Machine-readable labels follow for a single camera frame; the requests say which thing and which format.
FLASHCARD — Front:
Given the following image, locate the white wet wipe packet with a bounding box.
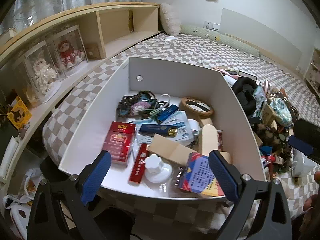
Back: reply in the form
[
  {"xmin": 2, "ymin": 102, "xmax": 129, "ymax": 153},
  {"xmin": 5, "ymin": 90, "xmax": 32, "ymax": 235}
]
[{"xmin": 162, "ymin": 111, "xmax": 194, "ymax": 146}]

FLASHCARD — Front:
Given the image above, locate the tan cardboard piece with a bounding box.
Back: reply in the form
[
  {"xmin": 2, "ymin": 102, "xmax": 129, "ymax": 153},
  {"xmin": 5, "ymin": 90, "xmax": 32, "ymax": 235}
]
[{"xmin": 148, "ymin": 134, "xmax": 195, "ymax": 166}]

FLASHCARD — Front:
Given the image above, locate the blue usb stick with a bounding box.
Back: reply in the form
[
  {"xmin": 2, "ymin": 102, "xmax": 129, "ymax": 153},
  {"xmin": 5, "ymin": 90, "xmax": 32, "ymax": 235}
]
[{"xmin": 156, "ymin": 105, "xmax": 179, "ymax": 124}]

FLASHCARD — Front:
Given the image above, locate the red doll display case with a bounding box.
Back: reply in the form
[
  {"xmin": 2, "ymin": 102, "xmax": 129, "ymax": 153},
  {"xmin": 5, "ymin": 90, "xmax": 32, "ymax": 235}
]
[{"xmin": 46, "ymin": 25, "xmax": 87, "ymax": 79}]

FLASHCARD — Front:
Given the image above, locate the white plastic lid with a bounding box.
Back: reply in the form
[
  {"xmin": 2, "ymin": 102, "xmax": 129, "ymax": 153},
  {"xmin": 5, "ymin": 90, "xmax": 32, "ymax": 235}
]
[{"xmin": 144, "ymin": 154, "xmax": 172, "ymax": 184}]

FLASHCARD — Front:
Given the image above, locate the crochet fan pouch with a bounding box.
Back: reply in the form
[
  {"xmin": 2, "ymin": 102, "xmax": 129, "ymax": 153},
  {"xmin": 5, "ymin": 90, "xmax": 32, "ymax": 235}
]
[{"xmin": 117, "ymin": 90, "xmax": 161, "ymax": 119}]

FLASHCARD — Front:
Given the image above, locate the translucent white plastic box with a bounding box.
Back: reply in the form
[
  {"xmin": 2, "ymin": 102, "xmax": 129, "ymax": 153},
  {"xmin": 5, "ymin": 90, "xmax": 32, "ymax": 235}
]
[{"xmin": 292, "ymin": 148, "xmax": 316, "ymax": 178}]

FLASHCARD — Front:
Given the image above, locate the long green bolster pillow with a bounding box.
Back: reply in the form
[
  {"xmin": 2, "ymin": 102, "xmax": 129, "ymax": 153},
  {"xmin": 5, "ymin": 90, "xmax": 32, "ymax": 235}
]
[{"xmin": 180, "ymin": 24, "xmax": 260, "ymax": 57}]

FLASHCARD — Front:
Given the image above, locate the floral round pouch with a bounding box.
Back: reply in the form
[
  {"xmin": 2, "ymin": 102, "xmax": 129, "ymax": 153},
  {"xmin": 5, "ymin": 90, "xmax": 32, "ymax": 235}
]
[{"xmin": 270, "ymin": 98, "xmax": 292, "ymax": 127}]

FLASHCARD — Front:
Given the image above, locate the person hand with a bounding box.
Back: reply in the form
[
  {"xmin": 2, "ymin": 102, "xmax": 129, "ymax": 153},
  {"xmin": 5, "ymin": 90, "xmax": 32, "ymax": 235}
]
[{"xmin": 299, "ymin": 171, "xmax": 320, "ymax": 240}]

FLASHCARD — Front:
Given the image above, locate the long red box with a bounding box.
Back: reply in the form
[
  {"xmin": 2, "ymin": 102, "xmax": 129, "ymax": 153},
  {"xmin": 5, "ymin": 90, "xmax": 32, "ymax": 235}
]
[{"xmin": 129, "ymin": 144, "xmax": 150, "ymax": 185}]

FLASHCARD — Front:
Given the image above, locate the red cigarette pack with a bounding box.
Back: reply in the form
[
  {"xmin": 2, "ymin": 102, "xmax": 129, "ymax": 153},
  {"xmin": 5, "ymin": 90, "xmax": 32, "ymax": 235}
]
[{"xmin": 102, "ymin": 121, "xmax": 136, "ymax": 165}]

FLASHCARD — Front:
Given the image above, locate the yellow cartoon box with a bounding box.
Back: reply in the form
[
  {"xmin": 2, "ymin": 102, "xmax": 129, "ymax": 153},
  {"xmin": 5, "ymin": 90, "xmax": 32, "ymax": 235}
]
[{"xmin": 8, "ymin": 96, "xmax": 32, "ymax": 130}]

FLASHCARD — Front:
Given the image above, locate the black fabric bag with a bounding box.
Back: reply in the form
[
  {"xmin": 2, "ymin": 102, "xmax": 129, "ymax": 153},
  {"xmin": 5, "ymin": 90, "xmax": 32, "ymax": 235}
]
[{"xmin": 232, "ymin": 77, "xmax": 258, "ymax": 116}]

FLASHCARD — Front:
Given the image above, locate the white storage box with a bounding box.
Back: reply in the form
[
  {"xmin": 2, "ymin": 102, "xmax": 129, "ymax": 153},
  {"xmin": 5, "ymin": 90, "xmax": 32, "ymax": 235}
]
[{"xmin": 59, "ymin": 57, "xmax": 266, "ymax": 200}]

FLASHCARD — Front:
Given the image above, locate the white fluffy pillow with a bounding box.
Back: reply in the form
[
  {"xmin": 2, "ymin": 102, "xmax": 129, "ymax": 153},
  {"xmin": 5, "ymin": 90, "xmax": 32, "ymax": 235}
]
[{"xmin": 159, "ymin": 3, "xmax": 181, "ymax": 36}]

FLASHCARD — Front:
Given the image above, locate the small brown cardboard box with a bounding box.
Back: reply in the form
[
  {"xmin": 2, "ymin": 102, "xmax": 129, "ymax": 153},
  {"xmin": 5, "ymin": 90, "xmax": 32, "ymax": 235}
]
[{"xmin": 85, "ymin": 43, "xmax": 100, "ymax": 60}]

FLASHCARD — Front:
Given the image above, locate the colourful card box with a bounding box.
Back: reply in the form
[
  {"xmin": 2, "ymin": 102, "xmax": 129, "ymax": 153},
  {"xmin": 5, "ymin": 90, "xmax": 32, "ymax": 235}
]
[{"xmin": 178, "ymin": 152, "xmax": 225, "ymax": 197}]

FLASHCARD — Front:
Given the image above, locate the white doll display case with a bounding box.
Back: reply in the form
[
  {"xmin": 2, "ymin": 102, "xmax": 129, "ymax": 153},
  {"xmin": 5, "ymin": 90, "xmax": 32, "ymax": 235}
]
[{"xmin": 13, "ymin": 41, "xmax": 61, "ymax": 107}]

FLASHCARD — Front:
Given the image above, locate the wall power socket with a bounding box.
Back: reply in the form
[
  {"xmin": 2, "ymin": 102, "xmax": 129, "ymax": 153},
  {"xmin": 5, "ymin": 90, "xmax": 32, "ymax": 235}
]
[{"xmin": 203, "ymin": 21, "xmax": 220, "ymax": 31}]

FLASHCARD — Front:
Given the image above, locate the round panda mirror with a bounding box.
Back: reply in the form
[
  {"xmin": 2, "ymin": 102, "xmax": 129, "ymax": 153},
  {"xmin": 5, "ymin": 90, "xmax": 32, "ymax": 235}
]
[{"xmin": 181, "ymin": 97, "xmax": 214, "ymax": 116}]

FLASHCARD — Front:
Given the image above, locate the white headboard panel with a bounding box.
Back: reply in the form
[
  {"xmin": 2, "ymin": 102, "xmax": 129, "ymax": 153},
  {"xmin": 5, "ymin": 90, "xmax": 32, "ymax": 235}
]
[{"xmin": 219, "ymin": 8, "xmax": 305, "ymax": 75}]

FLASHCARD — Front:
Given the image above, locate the white plastic bag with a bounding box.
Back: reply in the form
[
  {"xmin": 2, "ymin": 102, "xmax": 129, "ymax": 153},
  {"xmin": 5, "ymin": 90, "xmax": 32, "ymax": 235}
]
[{"xmin": 3, "ymin": 168, "xmax": 44, "ymax": 239}]

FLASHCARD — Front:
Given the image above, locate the wooden bedside shelf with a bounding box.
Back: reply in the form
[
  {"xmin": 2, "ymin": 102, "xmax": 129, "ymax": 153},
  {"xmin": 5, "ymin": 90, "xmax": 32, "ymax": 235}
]
[{"xmin": 1, "ymin": 2, "xmax": 159, "ymax": 196}]

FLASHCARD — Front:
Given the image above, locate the wooden stick paddle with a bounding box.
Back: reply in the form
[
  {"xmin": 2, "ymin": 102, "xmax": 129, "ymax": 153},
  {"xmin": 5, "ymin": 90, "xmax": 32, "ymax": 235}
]
[{"xmin": 199, "ymin": 124, "xmax": 219, "ymax": 156}]

